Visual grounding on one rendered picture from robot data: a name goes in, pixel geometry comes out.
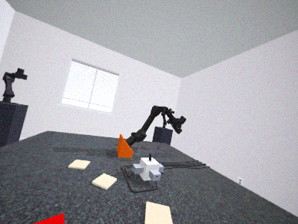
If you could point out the cream flat square tile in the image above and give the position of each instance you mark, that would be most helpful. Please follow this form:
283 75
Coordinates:
104 181
79 164

